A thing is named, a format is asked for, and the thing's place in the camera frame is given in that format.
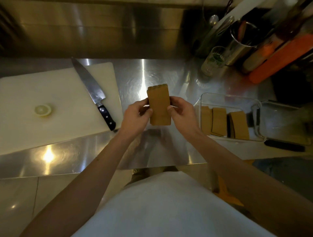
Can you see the person's left hand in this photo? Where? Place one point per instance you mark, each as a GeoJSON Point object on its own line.
{"type": "Point", "coordinates": [133, 120]}

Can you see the white cylindrical rod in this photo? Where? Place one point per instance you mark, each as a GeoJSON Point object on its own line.
{"type": "Point", "coordinates": [242, 9]}

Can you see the lemon slice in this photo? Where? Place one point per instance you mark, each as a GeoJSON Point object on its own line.
{"type": "Point", "coordinates": [42, 110]}

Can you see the white cutting board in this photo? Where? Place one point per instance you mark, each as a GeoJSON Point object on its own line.
{"type": "Point", "coordinates": [61, 131]}

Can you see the stack of brown cards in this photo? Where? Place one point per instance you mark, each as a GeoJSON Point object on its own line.
{"type": "Point", "coordinates": [239, 125]}

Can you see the brown paper card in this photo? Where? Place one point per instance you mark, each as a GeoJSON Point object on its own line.
{"type": "Point", "coordinates": [206, 120]}
{"type": "Point", "coordinates": [219, 122]}
{"type": "Point", "coordinates": [159, 105]}

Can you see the steel utensil holder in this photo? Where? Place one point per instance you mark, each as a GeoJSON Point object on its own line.
{"type": "Point", "coordinates": [234, 53]}

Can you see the orange squeeze bottle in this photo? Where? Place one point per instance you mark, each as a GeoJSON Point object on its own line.
{"type": "Point", "coordinates": [278, 59]}

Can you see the black container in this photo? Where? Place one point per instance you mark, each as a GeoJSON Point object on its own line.
{"type": "Point", "coordinates": [291, 92]}

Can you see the amber glass bottle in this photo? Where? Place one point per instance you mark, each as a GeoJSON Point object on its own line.
{"type": "Point", "coordinates": [291, 24]}

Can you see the person's right hand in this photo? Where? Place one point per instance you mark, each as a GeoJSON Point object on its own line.
{"type": "Point", "coordinates": [187, 119]}

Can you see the beige bottle with orange cap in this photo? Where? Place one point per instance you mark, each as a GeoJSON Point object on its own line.
{"type": "Point", "coordinates": [256, 58]}

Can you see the person's left forearm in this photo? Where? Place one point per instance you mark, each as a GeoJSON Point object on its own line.
{"type": "Point", "coordinates": [80, 193]}

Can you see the person's right forearm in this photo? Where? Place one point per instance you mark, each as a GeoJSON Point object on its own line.
{"type": "Point", "coordinates": [251, 188]}

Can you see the black bar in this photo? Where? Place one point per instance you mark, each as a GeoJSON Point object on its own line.
{"type": "Point", "coordinates": [284, 145]}

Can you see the steel spoon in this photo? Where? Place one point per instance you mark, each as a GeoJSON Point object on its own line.
{"type": "Point", "coordinates": [213, 20]}

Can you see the glass cup with green herbs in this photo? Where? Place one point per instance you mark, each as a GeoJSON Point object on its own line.
{"type": "Point", "coordinates": [212, 63]}

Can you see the clear plastic tray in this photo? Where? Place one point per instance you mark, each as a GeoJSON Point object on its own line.
{"type": "Point", "coordinates": [227, 100]}

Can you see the person's white shirt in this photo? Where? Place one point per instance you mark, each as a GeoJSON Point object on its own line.
{"type": "Point", "coordinates": [166, 210]}

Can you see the yellow object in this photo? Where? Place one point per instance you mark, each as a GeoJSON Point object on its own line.
{"type": "Point", "coordinates": [226, 195]}

